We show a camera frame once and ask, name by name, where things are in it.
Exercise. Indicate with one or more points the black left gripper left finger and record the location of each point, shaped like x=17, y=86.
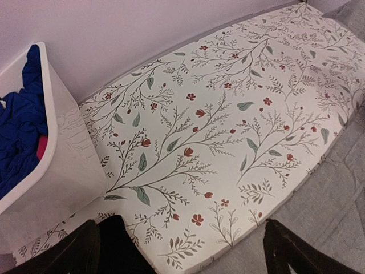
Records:
x=79, y=252

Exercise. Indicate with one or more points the grey garment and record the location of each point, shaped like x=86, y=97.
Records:
x=328, y=185

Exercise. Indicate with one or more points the white plastic laundry bin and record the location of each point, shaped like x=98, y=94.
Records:
x=68, y=177

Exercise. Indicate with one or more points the floral tablecloth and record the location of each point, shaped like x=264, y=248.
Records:
x=141, y=126

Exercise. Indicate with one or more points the blue garment in bin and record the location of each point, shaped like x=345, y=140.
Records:
x=23, y=122

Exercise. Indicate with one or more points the pink garment in bin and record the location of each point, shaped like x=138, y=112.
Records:
x=42, y=144

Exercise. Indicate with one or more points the black t-shirt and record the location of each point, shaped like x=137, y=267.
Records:
x=118, y=254

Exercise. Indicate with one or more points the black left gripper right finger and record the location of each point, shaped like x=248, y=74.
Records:
x=286, y=251

